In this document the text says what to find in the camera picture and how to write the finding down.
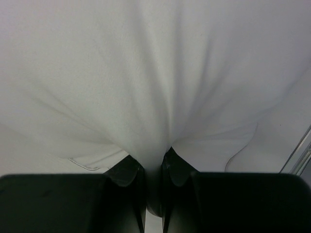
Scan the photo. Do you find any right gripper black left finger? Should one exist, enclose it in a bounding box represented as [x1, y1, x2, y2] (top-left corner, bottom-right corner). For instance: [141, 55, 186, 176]
[0, 156, 146, 233]

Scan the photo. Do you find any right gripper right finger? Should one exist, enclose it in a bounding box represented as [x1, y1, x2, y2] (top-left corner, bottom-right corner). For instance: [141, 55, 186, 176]
[161, 150, 311, 233]

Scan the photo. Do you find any white pillow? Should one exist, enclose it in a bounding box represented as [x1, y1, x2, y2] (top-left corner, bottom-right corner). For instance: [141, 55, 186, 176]
[0, 0, 311, 216]

